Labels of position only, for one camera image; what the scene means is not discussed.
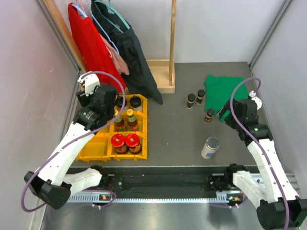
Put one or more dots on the red shirt on hanger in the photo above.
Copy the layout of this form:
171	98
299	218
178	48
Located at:
91	45

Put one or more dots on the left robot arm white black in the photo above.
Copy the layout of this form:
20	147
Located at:
50	182

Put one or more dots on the small dark cap bottle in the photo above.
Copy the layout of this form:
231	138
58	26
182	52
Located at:
191	100
209	115

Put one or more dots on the yellow plastic bin organizer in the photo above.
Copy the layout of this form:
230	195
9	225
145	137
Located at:
100	148

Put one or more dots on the red lid sauce jar front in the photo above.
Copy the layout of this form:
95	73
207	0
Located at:
118	142

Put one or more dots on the sauce bottle yellow cap front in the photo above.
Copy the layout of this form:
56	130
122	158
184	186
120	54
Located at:
120	123

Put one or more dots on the grey lid salt jar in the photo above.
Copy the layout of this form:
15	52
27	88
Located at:
210	147

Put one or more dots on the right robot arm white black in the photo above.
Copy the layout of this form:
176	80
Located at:
277	203

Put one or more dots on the black garment on hanger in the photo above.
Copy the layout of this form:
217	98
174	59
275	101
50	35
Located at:
111	24

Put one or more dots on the small black cap bottle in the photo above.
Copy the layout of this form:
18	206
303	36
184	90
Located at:
200	96

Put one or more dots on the red lid sauce jar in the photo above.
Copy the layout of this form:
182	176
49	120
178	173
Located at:
133	143
118	142

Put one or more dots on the pink garment on hanger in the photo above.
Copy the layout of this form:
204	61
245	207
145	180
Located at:
118	61

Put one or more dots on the green cloth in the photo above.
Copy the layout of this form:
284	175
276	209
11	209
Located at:
219	91

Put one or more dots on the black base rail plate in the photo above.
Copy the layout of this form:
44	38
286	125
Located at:
165	182

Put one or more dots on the black lid spice shaker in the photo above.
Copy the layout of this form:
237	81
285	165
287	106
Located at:
136	103
119	104

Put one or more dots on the wooden clothes rack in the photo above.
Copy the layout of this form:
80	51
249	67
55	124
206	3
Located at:
163	70

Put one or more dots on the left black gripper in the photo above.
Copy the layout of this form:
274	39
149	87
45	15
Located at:
84	99

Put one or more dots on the sauce bottle yellow cap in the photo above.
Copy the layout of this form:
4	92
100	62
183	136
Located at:
132	120
120	123

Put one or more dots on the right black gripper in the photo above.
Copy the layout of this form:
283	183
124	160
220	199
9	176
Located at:
228	119

